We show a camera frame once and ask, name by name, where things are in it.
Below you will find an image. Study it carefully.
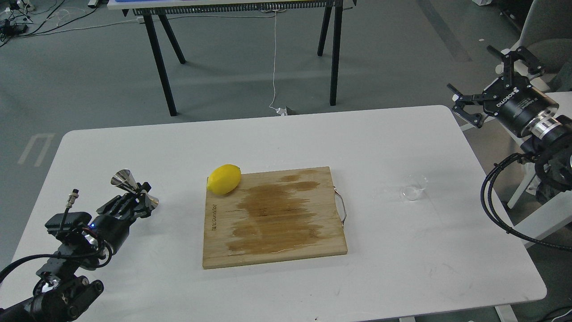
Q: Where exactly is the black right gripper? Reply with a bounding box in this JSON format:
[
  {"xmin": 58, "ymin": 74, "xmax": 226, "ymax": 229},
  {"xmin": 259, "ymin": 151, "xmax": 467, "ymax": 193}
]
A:
[{"xmin": 447, "ymin": 45, "xmax": 560, "ymax": 138}]

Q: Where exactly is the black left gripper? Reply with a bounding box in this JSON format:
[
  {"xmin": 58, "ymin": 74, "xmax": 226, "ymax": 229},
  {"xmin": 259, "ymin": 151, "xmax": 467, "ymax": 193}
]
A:
[{"xmin": 88, "ymin": 182, "xmax": 153, "ymax": 255}]

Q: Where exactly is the steel double jigger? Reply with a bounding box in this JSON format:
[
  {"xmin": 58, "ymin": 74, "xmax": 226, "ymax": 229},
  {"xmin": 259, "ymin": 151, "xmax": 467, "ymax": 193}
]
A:
[{"xmin": 110, "ymin": 169, "xmax": 159, "ymax": 211}]

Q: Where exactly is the small clear glass cup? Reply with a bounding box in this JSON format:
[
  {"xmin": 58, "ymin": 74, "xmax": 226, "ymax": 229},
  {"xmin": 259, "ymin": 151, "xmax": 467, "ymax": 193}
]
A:
[{"xmin": 400, "ymin": 174, "xmax": 429, "ymax": 201}]

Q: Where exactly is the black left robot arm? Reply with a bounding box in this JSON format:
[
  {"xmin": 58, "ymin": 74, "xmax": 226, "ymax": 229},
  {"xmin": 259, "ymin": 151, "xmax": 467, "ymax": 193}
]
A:
[{"xmin": 1, "ymin": 182, "xmax": 159, "ymax": 322}]

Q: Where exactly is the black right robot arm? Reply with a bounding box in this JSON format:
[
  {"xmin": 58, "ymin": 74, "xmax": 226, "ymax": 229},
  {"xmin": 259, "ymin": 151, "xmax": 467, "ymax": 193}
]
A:
[{"xmin": 448, "ymin": 46, "xmax": 571, "ymax": 203}]

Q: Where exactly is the white grey office chair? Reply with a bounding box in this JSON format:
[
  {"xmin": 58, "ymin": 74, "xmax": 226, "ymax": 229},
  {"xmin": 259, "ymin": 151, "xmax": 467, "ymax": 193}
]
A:
[{"xmin": 460, "ymin": 0, "xmax": 572, "ymax": 208}]

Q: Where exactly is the yellow lemon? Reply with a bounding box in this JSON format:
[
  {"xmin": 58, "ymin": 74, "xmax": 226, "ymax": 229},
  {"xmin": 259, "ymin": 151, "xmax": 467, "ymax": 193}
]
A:
[{"xmin": 206, "ymin": 164, "xmax": 241, "ymax": 195}]

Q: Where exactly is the wooden cutting board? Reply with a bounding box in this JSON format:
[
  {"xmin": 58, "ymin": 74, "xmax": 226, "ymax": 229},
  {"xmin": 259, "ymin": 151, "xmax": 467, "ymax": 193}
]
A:
[{"xmin": 202, "ymin": 166, "xmax": 349, "ymax": 269}]

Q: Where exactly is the black-legged background table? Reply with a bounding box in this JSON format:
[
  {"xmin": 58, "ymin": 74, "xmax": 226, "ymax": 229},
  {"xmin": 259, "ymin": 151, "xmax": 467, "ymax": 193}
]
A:
[{"xmin": 107, "ymin": 0, "xmax": 357, "ymax": 117}]

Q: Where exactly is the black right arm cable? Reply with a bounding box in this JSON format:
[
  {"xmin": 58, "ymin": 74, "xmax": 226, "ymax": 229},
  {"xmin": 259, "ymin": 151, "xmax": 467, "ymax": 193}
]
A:
[{"xmin": 480, "ymin": 152, "xmax": 572, "ymax": 252}]

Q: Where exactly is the white hanging cable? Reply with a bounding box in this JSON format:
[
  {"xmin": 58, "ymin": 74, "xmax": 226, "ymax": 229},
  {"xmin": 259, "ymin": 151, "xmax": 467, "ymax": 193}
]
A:
[{"xmin": 268, "ymin": 10, "xmax": 289, "ymax": 117}]

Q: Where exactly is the floor cables and power strip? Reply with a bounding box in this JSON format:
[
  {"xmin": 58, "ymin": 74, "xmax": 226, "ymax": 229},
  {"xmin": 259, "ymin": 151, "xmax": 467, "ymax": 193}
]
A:
[{"xmin": 0, "ymin": 0, "xmax": 108, "ymax": 47}]

